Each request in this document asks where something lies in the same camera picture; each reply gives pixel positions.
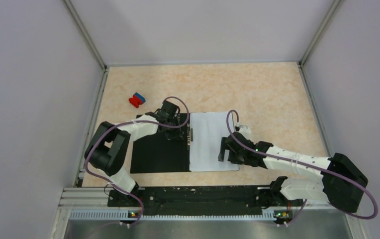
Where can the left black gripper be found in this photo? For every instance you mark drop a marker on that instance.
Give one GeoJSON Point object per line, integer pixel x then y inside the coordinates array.
{"type": "Point", "coordinates": [177, 135]}

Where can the metal folder clip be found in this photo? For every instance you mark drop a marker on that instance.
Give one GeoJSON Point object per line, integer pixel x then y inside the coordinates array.
{"type": "Point", "coordinates": [189, 137]}

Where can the teal folder black inside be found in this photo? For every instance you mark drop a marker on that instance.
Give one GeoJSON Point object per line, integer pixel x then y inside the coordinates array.
{"type": "Point", "coordinates": [156, 154]}

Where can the white paper sheet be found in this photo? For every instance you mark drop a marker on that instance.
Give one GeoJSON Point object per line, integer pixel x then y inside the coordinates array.
{"type": "Point", "coordinates": [208, 129]}

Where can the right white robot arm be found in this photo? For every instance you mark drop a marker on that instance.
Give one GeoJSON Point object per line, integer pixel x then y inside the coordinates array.
{"type": "Point", "coordinates": [319, 177]}

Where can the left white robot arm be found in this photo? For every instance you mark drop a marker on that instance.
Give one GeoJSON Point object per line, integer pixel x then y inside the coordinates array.
{"type": "Point", "coordinates": [106, 152]}

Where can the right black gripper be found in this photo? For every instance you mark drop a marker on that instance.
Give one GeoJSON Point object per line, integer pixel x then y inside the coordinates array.
{"type": "Point", "coordinates": [231, 157]}

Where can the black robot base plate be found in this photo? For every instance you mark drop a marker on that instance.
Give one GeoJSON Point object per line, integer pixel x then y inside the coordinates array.
{"type": "Point", "coordinates": [202, 200]}

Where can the white slotted cable duct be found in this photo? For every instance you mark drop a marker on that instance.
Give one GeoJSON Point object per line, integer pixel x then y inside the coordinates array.
{"type": "Point", "coordinates": [132, 215]}

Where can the red blue toy block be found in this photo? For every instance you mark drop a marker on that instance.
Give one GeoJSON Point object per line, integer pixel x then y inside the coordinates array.
{"type": "Point", "coordinates": [137, 100]}

